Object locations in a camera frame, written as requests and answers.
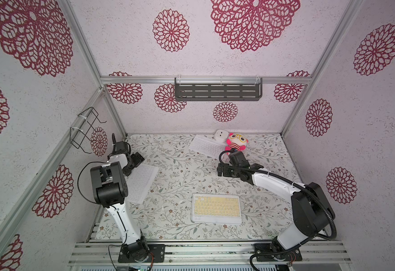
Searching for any white keyboard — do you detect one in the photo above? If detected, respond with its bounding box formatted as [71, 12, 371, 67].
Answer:
[188, 135, 226, 159]
[126, 164, 159, 204]

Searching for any yellow keyboard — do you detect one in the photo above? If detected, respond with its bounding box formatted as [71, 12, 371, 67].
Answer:
[191, 193, 242, 225]

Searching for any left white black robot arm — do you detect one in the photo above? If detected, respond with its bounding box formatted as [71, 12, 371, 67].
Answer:
[90, 140, 144, 245]

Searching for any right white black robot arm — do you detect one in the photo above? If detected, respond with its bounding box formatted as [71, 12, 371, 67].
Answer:
[217, 149, 337, 254]

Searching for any pink owl plush toy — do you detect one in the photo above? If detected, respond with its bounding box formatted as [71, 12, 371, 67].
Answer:
[225, 133, 248, 151]

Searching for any white round gadget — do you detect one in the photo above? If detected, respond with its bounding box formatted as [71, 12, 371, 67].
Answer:
[213, 129, 230, 143]

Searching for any white keyboard back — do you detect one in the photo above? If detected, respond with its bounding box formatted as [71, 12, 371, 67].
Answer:
[188, 135, 226, 159]

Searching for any left black cable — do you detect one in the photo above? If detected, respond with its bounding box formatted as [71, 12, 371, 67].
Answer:
[77, 133, 129, 271]

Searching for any right black corrugated cable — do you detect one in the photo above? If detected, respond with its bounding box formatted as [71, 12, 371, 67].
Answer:
[218, 148, 337, 271]

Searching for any black wire wall rack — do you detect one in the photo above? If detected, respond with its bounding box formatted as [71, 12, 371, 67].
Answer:
[69, 107, 107, 154]

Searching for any grey wall shelf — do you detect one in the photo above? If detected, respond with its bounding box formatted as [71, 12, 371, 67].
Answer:
[174, 78, 263, 102]

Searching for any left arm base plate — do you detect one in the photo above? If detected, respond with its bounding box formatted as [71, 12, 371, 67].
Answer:
[118, 242, 166, 264]

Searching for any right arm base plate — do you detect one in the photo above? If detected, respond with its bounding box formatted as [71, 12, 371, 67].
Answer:
[253, 242, 302, 262]

